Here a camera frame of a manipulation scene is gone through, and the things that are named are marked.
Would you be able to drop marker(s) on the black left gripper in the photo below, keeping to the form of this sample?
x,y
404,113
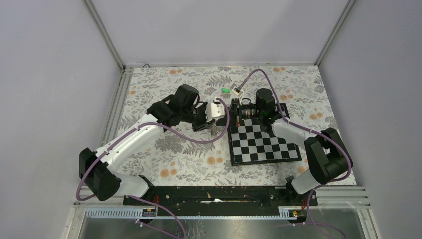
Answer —
x,y
203,124

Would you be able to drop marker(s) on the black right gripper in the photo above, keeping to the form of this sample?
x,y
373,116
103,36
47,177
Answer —
x,y
234,118

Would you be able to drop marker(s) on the silver keyring with clips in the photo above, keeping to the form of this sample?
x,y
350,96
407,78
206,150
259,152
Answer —
x,y
214,129

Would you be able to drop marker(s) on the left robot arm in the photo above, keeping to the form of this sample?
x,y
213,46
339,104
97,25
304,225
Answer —
x,y
98,168

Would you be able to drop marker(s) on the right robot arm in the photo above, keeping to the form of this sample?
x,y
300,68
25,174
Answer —
x,y
325,152

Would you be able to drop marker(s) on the black white chessboard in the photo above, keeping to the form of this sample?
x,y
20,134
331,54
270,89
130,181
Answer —
x,y
249,145

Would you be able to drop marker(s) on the floral patterned table mat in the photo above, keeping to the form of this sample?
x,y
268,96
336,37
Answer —
x,y
190,160

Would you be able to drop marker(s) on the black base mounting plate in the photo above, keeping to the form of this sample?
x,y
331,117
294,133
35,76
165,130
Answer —
x,y
231,197

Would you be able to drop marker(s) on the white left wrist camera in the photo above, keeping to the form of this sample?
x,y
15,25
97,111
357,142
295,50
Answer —
x,y
215,110

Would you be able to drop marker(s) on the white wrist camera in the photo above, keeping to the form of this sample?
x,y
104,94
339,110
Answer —
x,y
240,93
215,110

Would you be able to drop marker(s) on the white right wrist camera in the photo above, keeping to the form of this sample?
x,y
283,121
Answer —
x,y
240,93

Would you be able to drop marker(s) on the white slotted cable duct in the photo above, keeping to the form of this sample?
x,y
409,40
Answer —
x,y
132,213

